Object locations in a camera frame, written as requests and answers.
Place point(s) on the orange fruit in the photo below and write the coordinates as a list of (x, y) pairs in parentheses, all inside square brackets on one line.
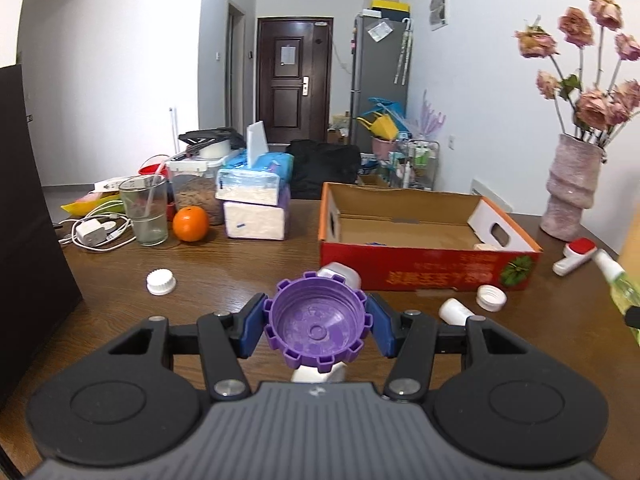
[(190, 224)]

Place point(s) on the black folding chair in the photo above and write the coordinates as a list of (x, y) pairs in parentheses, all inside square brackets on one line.
[(316, 163)]

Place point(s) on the clear plastic cup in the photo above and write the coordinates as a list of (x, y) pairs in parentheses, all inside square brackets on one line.
[(145, 203)]

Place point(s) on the black paper bag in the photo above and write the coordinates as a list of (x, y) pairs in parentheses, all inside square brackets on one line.
[(38, 289)]

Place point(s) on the white screw cap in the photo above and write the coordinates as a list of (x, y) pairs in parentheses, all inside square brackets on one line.
[(490, 298)]

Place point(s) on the red cardboard box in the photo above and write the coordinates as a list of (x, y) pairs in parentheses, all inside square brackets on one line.
[(401, 239)]

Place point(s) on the purple white tissue pack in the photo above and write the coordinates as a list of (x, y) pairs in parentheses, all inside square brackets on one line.
[(258, 222)]

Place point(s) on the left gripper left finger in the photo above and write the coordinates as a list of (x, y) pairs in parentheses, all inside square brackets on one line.
[(223, 340)]

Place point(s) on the white spray bottle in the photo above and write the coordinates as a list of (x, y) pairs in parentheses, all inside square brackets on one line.
[(454, 313)]

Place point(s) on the wire storage rack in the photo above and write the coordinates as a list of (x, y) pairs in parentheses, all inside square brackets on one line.
[(413, 164)]

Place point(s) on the white red lint brush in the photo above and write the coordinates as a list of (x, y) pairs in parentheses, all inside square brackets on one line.
[(575, 254)]

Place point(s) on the purple ridged bottle cap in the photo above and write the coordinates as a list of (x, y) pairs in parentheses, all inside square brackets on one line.
[(313, 328)]

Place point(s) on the green spray bottle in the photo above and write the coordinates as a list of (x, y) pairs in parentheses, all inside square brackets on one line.
[(623, 290)]

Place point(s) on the clear food container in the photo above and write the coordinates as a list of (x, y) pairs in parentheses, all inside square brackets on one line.
[(194, 184)]

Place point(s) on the clear plastic jar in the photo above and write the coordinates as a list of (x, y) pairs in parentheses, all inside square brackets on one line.
[(333, 277)]

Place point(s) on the blue tissue pack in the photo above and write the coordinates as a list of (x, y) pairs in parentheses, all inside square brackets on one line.
[(257, 175)]

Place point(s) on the large white cap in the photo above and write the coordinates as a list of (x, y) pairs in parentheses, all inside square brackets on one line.
[(310, 375)]

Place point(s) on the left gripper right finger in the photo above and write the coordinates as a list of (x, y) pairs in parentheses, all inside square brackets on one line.
[(409, 338)]

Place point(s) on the small white cap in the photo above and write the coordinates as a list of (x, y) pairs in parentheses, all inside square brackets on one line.
[(160, 282)]

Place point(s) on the white charger with cable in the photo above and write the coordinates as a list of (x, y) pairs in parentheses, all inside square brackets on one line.
[(104, 229)]

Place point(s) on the pink textured vase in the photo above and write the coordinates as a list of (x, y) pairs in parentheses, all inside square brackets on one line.
[(572, 182)]

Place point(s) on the dried pink flowers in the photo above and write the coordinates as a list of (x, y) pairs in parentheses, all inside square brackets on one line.
[(593, 103)]

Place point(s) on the grey refrigerator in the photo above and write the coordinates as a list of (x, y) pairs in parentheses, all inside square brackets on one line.
[(376, 75)]

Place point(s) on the dark brown door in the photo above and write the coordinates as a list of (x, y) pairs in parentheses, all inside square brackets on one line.
[(294, 78)]

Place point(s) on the cream square clock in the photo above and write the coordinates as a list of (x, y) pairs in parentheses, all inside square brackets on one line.
[(483, 247)]

